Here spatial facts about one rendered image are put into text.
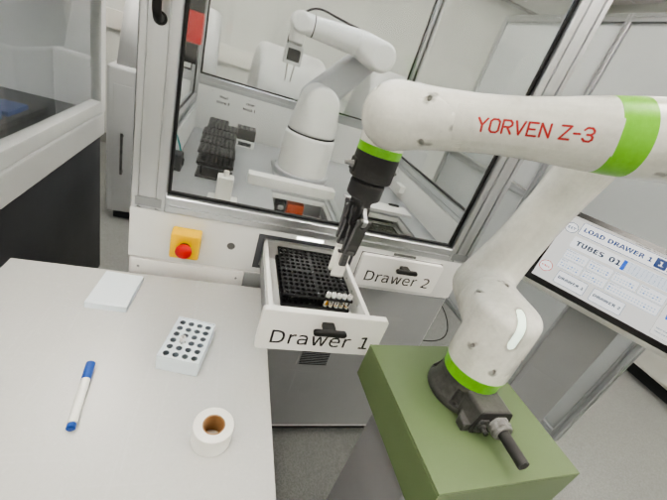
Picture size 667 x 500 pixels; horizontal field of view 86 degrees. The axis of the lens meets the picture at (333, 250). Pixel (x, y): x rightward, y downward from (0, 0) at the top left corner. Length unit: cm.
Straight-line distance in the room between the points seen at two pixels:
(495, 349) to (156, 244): 85
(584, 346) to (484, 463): 87
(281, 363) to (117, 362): 64
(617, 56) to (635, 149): 199
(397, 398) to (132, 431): 49
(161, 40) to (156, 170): 28
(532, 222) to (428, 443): 48
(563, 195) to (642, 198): 144
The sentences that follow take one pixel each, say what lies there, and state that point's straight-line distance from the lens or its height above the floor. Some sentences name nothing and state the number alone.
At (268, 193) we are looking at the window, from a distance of 99.
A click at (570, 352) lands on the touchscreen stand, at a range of 160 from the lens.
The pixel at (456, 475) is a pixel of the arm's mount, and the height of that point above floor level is 86.
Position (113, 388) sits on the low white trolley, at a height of 76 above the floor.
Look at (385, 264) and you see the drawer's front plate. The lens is 113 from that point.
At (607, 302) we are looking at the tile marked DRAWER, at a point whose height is 100.
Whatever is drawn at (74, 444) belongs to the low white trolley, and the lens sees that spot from 77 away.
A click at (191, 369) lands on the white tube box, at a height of 78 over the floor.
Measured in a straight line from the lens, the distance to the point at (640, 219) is 226.
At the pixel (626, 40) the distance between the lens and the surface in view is 266.
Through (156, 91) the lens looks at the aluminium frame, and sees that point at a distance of 93.
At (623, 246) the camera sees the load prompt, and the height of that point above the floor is 116.
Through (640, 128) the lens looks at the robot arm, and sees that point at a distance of 67.
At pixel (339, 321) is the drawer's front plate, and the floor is 91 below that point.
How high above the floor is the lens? 140
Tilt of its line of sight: 27 degrees down
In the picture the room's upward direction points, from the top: 19 degrees clockwise
